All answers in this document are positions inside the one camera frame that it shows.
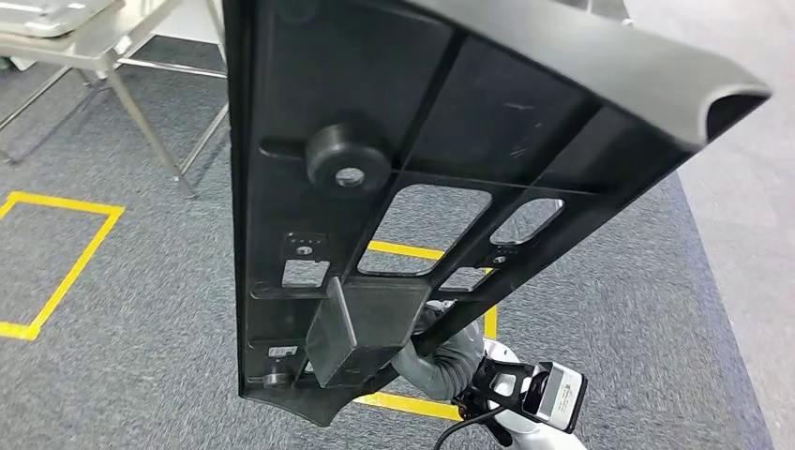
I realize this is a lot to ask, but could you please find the black plastic plate frame part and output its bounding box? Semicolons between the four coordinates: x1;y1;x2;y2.
222;0;773;429

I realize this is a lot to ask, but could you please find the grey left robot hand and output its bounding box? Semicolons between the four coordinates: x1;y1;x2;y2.
408;299;458;351

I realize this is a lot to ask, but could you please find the grey metal tray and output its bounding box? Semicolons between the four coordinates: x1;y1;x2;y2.
0;0;123;39

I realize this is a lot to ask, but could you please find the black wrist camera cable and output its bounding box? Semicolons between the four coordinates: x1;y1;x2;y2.
431;406;508;450

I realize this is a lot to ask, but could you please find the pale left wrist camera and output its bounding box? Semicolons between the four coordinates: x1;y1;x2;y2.
462;356;589;435

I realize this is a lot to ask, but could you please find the white cabinet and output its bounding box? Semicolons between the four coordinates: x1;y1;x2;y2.
152;0;226;49

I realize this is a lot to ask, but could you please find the steel table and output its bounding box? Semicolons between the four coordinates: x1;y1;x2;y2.
0;0;232;201

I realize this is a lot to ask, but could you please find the yellow floor tape square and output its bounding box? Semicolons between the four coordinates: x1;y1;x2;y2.
353;240;499;424
0;190;126;342

